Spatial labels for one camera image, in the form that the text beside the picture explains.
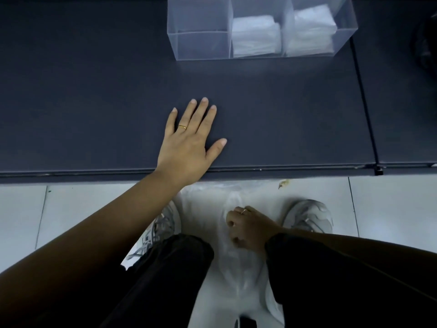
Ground black white striped tote bag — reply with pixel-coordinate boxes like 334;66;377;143
411;11;437;79

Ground person's left hand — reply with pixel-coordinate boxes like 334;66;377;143
155;97;228;188

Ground person's left forearm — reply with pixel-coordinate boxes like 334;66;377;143
0;170;185;328

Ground person's left grey shoe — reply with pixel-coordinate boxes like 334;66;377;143
124;201;182;262

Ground person's right grey shoe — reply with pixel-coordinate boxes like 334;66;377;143
281;200;334;235

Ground person's right hand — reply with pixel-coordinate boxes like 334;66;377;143
225;205;284;256

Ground black trousers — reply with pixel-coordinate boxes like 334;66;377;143
99;232;437;328

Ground pile of plastic bags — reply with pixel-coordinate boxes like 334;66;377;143
174;180;286;328

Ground clear three-compartment plastic box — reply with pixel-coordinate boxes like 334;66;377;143
166;0;359;61

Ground person's right forearm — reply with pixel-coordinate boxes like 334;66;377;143
266;227;437;301

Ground stack of plastic bags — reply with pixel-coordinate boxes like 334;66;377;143
285;4;339;58

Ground black rolling stool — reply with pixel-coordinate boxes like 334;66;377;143
234;316;259;328

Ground person's grey shoe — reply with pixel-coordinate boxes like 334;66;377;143
124;201;182;262
281;200;334;235

